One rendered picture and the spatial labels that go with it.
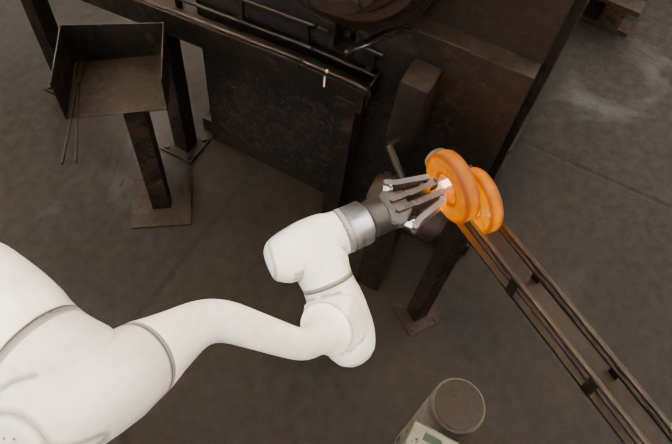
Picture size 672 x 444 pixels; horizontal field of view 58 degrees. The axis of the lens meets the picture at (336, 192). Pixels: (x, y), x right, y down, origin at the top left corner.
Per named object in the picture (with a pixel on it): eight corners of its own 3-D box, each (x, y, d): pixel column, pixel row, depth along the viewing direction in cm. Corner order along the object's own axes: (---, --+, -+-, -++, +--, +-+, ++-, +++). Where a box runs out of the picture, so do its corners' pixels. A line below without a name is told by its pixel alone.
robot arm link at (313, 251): (323, 207, 123) (347, 267, 124) (252, 237, 119) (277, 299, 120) (338, 206, 113) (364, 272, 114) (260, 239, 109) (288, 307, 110)
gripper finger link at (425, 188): (390, 212, 123) (386, 207, 124) (436, 190, 127) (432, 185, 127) (392, 202, 120) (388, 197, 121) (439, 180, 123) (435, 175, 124)
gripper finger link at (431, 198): (394, 206, 120) (398, 211, 119) (443, 186, 123) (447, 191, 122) (392, 216, 123) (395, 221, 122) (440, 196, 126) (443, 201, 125)
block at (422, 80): (399, 116, 172) (416, 53, 152) (425, 127, 170) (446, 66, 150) (383, 141, 166) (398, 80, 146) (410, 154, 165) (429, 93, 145)
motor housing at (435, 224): (362, 250, 211) (385, 158, 166) (420, 279, 207) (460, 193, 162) (344, 280, 204) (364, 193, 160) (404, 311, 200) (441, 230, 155)
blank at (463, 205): (444, 133, 125) (430, 139, 124) (487, 187, 117) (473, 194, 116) (434, 180, 138) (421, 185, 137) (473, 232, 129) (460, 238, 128)
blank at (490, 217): (467, 215, 151) (455, 219, 150) (462, 157, 144) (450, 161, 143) (505, 241, 138) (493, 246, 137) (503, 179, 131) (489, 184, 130)
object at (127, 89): (118, 180, 218) (59, 24, 158) (193, 176, 222) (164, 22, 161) (114, 230, 207) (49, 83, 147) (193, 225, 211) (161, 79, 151)
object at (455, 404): (403, 420, 181) (444, 367, 138) (440, 441, 179) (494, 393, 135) (386, 458, 175) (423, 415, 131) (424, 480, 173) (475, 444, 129)
